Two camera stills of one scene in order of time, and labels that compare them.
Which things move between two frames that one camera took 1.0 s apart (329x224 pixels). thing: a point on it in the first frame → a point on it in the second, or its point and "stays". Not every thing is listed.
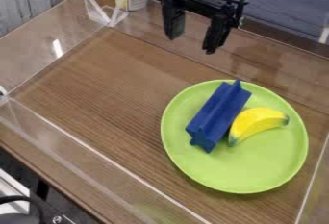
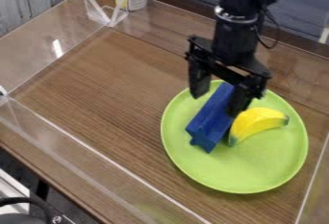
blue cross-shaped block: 217,115 stays
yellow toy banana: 252,120 stays
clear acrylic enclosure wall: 157,133 stays
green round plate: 252,166 stays
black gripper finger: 217,32 → 245,93
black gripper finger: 175,19 → 200,78
